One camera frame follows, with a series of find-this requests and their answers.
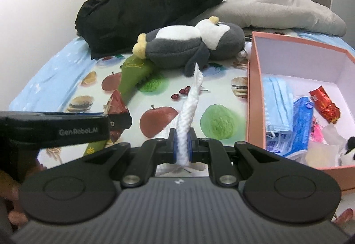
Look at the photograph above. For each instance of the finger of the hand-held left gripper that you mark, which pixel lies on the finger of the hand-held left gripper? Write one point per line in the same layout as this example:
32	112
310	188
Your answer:
120	121

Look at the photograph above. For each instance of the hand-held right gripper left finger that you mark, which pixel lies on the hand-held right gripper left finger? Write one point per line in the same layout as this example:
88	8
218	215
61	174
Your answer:
173	146

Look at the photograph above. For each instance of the bright red snack packet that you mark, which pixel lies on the bright red snack packet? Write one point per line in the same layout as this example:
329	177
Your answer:
324	103

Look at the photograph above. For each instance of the person's left hand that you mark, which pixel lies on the person's left hand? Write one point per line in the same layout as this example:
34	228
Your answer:
15	205

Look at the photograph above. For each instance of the black jacket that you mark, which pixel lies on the black jacket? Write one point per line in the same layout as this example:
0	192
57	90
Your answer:
144	8

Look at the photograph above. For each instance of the white knitted cloth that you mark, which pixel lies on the white knitted cloth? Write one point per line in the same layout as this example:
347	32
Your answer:
190	110

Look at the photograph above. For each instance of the white keyring charm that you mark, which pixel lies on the white keyring charm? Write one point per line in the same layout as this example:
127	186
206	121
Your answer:
247	51

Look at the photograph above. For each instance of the blue face mask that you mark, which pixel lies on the blue face mask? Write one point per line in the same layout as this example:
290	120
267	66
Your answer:
277	102

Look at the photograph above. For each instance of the food printed bed sheet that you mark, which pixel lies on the food printed bed sheet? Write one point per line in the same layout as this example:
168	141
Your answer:
83	80

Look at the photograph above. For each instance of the dark red snack packet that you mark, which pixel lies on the dark red snack packet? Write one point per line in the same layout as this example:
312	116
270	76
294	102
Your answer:
115	105

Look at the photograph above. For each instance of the grey white penguin plush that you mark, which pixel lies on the grey white penguin plush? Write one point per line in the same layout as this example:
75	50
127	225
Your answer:
180	47

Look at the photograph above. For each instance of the small panda plush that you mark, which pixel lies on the small panda plush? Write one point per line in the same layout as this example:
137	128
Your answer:
348	152

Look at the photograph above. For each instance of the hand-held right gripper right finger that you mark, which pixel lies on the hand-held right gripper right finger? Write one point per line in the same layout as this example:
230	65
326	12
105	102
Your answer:
190	148

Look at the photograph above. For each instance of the grey quilt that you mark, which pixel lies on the grey quilt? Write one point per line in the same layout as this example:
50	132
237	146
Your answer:
277	5

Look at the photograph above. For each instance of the pink cardboard box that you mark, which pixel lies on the pink cardboard box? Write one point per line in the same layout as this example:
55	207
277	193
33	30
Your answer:
294	58

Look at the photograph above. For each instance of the blue tissue packet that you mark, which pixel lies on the blue tissue packet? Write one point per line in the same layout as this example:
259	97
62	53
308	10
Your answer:
302	119

